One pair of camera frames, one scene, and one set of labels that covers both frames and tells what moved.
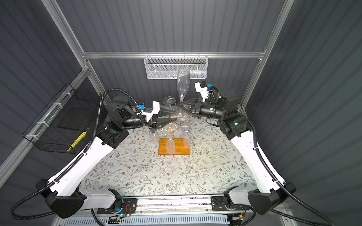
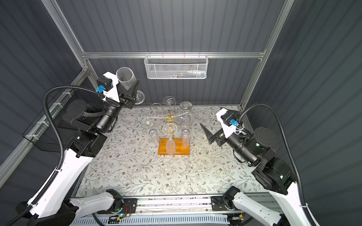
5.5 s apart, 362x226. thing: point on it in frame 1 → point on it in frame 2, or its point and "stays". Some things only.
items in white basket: x=195 y=73 stays
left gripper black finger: x=162 y=122 → x=134 y=93
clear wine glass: x=185 y=121 stays
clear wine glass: x=170 y=130 stays
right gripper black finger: x=188 y=104 → x=208 y=134
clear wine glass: x=168 y=100 stays
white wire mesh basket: x=167 y=66 stays
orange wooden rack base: x=180 y=149 stays
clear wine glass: x=183 y=80 → x=126 y=78
